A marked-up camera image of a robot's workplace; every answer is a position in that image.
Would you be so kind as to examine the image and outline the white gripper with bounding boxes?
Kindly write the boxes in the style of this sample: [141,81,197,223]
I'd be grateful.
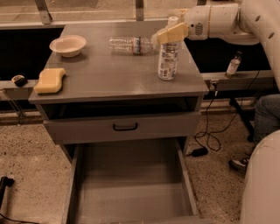
[150,5,210,46]

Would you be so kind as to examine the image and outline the small white-capped plastic bottle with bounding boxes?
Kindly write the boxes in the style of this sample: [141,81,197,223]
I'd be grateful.
[157,17,180,81]

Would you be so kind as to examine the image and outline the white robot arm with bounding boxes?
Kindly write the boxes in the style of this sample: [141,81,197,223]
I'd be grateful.
[151,0,280,224]

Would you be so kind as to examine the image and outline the clear water bottle lying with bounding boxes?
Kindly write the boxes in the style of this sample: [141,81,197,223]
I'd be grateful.
[108,37,154,55]

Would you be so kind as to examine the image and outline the small bottle on ledge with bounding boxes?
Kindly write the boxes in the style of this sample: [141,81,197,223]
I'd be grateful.
[225,51,242,78]

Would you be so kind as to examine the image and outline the grey drawer cabinet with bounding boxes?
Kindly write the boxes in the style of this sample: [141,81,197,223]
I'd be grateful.
[28,19,209,224]

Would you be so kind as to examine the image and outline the open middle drawer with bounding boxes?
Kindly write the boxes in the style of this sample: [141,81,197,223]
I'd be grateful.
[61,138,213,224]

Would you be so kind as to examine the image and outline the white bowl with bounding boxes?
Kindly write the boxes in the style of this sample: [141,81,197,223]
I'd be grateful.
[49,35,87,58]

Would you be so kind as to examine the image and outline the person leg in jeans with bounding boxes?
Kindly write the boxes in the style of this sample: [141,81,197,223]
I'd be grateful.
[254,94,280,144]

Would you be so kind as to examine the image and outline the black power adapter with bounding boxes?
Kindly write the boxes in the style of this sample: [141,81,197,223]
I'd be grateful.
[188,147,208,157]

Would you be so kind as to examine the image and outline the yellow sponge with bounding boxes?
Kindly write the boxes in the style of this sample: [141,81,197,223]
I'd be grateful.
[33,68,66,94]

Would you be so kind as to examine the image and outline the sneaker shoe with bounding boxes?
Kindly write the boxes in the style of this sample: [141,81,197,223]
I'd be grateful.
[228,153,251,174]

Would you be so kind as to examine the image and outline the black object at left edge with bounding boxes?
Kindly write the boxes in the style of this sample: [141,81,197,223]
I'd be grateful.
[0,176,14,208]

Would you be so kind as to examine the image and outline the grey ledge rail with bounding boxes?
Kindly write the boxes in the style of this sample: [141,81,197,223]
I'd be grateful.
[201,70,277,91]

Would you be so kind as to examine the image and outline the black power cable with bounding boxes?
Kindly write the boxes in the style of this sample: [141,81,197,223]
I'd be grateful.
[193,69,261,152]

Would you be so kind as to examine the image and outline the top drawer with black handle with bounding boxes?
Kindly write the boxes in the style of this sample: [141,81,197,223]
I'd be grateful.
[44,112,200,144]

